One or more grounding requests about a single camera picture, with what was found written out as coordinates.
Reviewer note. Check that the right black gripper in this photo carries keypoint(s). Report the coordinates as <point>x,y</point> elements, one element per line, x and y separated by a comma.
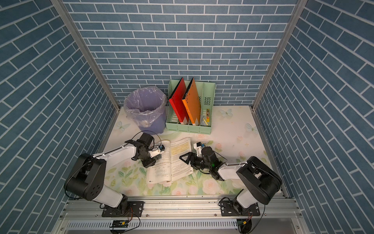
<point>190,158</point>

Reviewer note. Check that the orange folder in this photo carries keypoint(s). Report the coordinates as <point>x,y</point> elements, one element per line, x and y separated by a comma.
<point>192,103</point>

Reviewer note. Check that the English textbook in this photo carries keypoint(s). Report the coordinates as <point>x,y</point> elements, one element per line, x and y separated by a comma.
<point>169,167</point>

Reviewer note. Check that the small black circuit board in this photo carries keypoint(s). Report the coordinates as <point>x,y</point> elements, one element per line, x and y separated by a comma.
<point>122,224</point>

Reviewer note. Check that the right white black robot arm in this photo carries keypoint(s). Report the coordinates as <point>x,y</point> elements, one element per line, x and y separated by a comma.
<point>261,182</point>

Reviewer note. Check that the purple trash bin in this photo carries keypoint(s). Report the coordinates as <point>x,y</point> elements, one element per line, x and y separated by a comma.
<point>147,108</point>

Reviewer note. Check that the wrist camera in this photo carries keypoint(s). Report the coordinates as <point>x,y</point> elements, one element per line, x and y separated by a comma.
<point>198,148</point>
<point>157,153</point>

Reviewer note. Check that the red folder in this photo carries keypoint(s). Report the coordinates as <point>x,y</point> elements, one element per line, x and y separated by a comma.
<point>175,99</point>

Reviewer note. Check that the pens in organizer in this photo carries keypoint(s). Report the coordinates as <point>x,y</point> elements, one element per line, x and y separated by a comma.
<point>205,119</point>

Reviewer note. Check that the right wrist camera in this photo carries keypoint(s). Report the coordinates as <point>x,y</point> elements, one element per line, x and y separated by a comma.
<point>198,148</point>

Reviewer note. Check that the aluminium rail frame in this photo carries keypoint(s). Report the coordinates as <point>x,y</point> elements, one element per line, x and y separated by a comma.
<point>183,215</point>

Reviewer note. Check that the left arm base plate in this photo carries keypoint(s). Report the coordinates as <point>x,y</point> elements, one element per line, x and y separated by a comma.
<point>128,208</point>

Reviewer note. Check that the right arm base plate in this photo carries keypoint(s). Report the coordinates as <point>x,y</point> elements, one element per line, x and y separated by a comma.
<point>229,209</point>

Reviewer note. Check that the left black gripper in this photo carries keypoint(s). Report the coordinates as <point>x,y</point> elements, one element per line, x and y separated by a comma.
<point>151,162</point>

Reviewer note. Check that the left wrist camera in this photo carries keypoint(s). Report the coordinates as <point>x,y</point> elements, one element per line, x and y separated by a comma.
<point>157,153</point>

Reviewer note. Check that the green file organizer rack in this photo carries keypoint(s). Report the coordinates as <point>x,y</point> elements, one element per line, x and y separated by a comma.
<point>206,92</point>

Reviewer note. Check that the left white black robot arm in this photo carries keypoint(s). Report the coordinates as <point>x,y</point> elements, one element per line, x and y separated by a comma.
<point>86,179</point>

